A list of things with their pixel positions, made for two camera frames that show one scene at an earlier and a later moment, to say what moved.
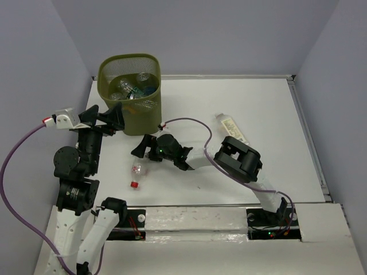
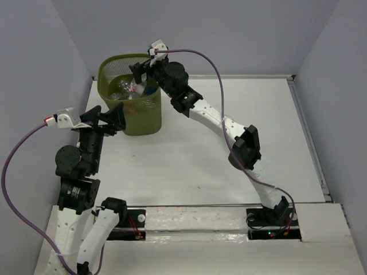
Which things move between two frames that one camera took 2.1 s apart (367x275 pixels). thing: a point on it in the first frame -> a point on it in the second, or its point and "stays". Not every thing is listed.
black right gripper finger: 156,156 -> 153,75
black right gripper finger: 146,141 -> 137,69
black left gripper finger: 114,119 stays
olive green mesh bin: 140,117 stays
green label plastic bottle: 129,90 -> 120,95
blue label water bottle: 148,84 stays
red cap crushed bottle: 139,169 -> 132,89
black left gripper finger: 89,116 stays
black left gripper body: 92,138 stays
